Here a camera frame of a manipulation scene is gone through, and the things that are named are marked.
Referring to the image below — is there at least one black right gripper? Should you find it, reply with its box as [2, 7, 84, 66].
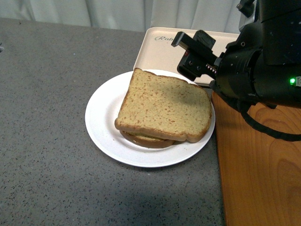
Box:
[171, 30, 263, 104]

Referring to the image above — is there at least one bread slice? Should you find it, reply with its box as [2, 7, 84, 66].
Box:
[114, 68, 212, 143]
[120, 131, 175, 148]

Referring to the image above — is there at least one white round plate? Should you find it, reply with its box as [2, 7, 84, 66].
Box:
[85, 71, 215, 168]

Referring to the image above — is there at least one grey curtain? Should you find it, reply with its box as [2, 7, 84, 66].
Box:
[0, 0, 241, 33]

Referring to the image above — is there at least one brown wooden tray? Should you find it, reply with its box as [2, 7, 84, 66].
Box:
[212, 93, 301, 226]

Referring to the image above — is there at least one black cable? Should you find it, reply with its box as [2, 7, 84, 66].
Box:
[237, 100, 301, 142]

